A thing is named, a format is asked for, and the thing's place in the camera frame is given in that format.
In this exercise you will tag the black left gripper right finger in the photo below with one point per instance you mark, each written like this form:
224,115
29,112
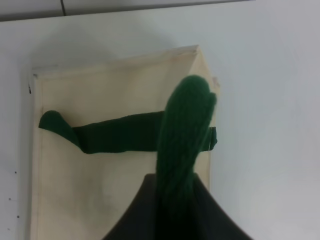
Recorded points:
211,222

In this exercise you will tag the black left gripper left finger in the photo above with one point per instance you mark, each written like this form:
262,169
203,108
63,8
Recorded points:
139,220

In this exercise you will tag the white linen bag green handles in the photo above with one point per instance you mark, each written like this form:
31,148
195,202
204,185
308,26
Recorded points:
95,138

